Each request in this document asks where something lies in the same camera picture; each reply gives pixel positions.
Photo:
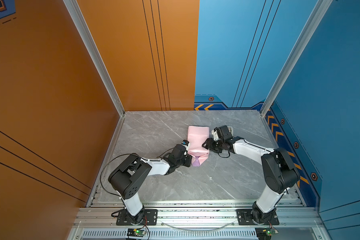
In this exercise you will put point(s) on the aluminium corner post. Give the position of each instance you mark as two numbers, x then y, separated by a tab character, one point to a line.
87	38
305	36

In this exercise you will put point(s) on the right green circuit board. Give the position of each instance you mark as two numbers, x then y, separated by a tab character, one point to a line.
263	234

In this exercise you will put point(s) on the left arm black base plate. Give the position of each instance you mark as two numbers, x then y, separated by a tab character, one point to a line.
147	217

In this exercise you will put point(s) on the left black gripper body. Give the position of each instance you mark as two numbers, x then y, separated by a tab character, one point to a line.
185	161

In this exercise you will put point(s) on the green circuit board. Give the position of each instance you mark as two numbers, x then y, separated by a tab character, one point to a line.
136	234
263	234

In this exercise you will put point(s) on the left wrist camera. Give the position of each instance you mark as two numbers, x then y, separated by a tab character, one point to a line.
185	143

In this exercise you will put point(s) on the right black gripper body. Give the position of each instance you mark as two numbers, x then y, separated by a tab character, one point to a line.
217	145

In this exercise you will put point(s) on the purple wrapping paper sheet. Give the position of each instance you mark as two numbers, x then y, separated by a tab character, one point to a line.
197	137

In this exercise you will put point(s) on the right aluminium corner post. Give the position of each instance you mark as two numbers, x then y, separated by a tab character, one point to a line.
305	36

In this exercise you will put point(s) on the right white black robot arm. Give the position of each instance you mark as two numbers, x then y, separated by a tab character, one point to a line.
280	173

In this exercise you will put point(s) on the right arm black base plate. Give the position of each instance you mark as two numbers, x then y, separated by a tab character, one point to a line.
247	217

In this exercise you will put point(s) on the left green circuit board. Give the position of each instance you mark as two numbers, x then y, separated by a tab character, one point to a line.
136	234

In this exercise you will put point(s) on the aluminium front rail frame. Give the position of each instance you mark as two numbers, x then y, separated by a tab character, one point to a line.
196	220

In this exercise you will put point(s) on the left aluminium corner post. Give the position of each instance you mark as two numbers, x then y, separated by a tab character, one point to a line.
87	38

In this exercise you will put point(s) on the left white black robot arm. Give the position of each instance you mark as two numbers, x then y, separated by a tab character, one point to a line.
130	175

